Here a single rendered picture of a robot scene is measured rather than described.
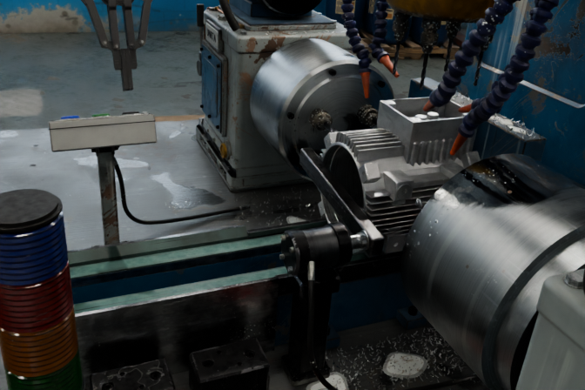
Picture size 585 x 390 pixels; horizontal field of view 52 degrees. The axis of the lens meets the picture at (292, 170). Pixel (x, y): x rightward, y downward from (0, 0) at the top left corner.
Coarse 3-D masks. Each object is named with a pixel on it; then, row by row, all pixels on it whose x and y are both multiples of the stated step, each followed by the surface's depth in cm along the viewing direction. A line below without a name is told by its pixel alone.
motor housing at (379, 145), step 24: (336, 144) 95; (360, 144) 90; (384, 144) 91; (336, 168) 102; (384, 168) 90; (408, 168) 91; (432, 168) 92; (360, 192) 105; (384, 192) 88; (432, 192) 91; (336, 216) 102; (384, 216) 89; (408, 216) 90
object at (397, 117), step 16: (384, 112) 96; (400, 112) 92; (416, 112) 100; (432, 112) 96; (448, 112) 99; (464, 112) 95; (384, 128) 96; (400, 128) 92; (416, 128) 89; (432, 128) 90; (448, 128) 91; (416, 144) 90; (432, 144) 91; (448, 144) 92; (464, 144) 93; (416, 160) 92; (432, 160) 93; (448, 160) 94
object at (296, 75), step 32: (288, 64) 115; (320, 64) 109; (352, 64) 111; (256, 96) 121; (288, 96) 109; (320, 96) 110; (352, 96) 113; (384, 96) 116; (288, 128) 111; (320, 128) 110; (352, 128) 116; (288, 160) 114
